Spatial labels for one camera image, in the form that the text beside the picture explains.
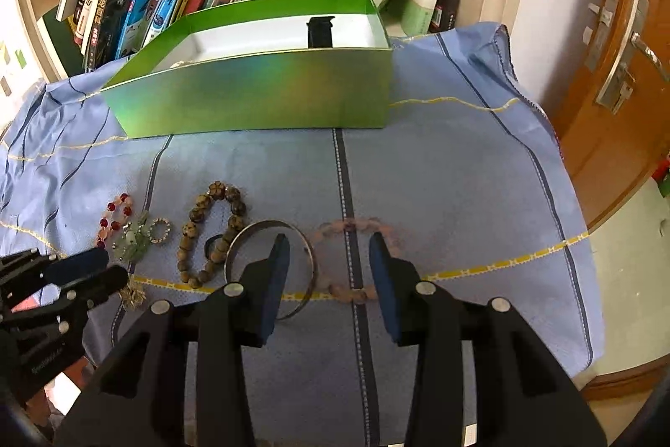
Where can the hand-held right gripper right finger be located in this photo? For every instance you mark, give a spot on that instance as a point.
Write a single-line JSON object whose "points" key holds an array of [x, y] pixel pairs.
{"points": [[384, 284]]}

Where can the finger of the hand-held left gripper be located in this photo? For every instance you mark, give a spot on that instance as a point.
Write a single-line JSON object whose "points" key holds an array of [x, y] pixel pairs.
{"points": [[102, 280], [78, 261]]}

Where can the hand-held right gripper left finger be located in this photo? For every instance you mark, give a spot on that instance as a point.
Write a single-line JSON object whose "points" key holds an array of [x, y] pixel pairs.
{"points": [[275, 282]]}

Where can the silver bangle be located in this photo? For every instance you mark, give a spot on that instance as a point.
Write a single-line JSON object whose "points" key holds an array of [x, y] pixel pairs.
{"points": [[261, 223]]}

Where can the green cardboard box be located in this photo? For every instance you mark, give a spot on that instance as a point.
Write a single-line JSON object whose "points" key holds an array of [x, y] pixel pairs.
{"points": [[251, 96]]}

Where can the blue striped cloth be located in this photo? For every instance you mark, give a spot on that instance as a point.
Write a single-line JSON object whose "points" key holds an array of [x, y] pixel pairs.
{"points": [[460, 195]]}

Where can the small white item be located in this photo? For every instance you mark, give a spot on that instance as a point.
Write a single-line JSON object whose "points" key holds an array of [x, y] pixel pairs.
{"points": [[179, 63]]}

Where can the black clip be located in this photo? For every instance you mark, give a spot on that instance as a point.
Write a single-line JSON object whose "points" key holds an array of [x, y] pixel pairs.
{"points": [[320, 33]]}

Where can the orange wooden door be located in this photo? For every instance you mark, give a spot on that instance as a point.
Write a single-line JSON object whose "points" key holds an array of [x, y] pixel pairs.
{"points": [[628, 148]]}

